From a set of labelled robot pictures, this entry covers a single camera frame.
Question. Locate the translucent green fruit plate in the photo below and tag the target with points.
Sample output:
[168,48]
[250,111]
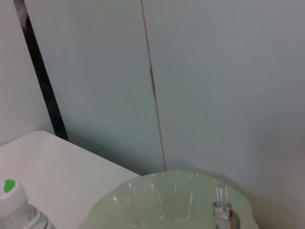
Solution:
[166,198]

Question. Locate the black wall joint strip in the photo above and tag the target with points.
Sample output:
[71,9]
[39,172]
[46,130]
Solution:
[43,83]

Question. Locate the grey ballpoint pen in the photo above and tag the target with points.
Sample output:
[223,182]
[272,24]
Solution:
[222,210]

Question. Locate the clear green-label water bottle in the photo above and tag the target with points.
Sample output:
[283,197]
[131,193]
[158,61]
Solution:
[14,205]

